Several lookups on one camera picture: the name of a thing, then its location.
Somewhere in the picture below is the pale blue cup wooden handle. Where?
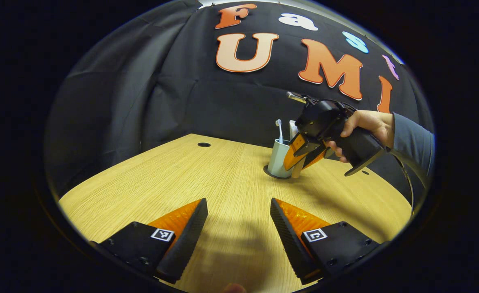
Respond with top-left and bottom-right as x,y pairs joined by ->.
267,139 -> 305,179

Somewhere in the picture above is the wooden desktop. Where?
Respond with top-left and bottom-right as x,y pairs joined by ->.
59,133 -> 412,293

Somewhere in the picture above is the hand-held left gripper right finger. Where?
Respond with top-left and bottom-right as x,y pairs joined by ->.
270,198 -> 389,285

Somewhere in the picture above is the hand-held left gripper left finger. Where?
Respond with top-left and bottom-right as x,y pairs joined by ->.
90,198 -> 208,284

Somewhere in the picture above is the black backdrop cloth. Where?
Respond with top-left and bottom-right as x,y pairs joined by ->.
44,0 -> 433,200

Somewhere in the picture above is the dark brown round coaster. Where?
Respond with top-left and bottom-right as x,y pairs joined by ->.
263,164 -> 293,180

